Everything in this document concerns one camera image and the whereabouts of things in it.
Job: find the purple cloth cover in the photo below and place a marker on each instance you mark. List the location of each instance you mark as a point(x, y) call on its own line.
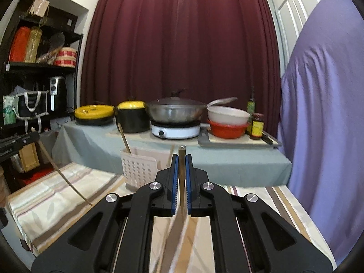
point(321, 105)

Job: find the dark bottle green label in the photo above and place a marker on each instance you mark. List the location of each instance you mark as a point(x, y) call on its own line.
point(250, 106)

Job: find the white perforated utensil holder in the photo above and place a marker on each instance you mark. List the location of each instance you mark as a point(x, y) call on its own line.
point(136, 170)

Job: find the brown wrapped bundle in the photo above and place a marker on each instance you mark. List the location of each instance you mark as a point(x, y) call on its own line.
point(45, 58)

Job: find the wooden chopstick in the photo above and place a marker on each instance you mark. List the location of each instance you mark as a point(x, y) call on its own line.
point(124, 138)
point(182, 151)
point(61, 175)

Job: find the white power socket box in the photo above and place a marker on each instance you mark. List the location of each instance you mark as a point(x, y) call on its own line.
point(61, 122)

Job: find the grey ladle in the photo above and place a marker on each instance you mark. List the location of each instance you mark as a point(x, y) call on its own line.
point(223, 101)

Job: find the white bowl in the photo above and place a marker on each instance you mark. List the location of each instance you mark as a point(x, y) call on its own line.
point(229, 115)

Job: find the red padded bag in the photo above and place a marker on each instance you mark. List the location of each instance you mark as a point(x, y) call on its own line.
point(19, 44)

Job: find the steel wok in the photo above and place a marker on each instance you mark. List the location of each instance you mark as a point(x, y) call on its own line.
point(176, 115)

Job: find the white induction cooker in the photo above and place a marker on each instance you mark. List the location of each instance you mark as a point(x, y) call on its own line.
point(176, 130)

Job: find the red bowl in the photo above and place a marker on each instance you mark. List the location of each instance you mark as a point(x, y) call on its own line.
point(227, 130)

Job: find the white panelled door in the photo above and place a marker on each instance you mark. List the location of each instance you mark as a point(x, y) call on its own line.
point(287, 11)

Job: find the red striped round box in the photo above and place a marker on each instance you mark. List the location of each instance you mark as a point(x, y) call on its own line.
point(66, 57)

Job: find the black air fryer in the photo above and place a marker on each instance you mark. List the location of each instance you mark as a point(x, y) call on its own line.
point(58, 91)

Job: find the maroon curtain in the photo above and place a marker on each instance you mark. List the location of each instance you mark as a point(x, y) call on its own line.
point(182, 48)

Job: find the black shelf unit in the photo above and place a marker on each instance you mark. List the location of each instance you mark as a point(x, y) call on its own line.
point(42, 66)

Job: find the brown paper bag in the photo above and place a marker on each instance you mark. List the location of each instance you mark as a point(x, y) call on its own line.
point(38, 7)

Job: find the brown cardboard box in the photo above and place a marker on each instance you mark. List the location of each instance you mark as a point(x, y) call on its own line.
point(28, 156)

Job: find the black pot yellow lid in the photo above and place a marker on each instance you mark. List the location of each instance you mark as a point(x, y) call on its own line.
point(132, 119)

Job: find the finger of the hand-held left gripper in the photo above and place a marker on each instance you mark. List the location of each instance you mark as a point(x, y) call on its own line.
point(20, 142)

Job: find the red lidded sauce jar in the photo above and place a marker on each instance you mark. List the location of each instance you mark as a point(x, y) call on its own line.
point(256, 126)

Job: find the green packet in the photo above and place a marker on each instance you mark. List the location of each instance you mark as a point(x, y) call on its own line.
point(8, 109)

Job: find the striped tablecloth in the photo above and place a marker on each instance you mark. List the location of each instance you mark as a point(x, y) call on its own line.
point(57, 202)

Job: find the gold wrapped package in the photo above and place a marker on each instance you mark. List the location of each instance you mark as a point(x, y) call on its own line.
point(32, 44)

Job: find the grey-green tablecloth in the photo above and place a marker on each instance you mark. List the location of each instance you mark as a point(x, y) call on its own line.
point(241, 165)

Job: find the grey tray with board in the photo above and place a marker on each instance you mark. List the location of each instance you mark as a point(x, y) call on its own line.
point(241, 141)

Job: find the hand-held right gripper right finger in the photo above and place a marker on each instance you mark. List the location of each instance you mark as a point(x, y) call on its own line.
point(188, 182)

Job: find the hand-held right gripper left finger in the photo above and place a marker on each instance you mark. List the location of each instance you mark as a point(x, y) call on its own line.
point(175, 182)

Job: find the yellow lidded electric pan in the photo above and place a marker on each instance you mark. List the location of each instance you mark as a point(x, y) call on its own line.
point(93, 112)

